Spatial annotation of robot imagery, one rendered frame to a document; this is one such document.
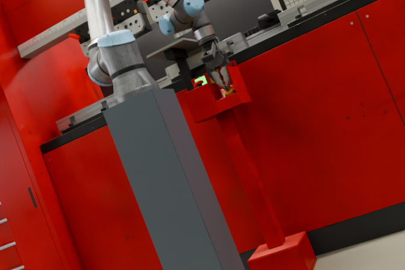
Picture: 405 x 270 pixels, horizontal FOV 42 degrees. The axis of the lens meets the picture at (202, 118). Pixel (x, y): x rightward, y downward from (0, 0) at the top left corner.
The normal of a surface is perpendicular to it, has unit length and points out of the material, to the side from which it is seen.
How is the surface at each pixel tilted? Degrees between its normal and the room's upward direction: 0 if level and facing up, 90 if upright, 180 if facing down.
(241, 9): 90
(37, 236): 90
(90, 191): 90
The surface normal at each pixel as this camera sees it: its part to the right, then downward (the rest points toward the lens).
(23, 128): 0.85, -0.37
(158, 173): -0.32, 0.05
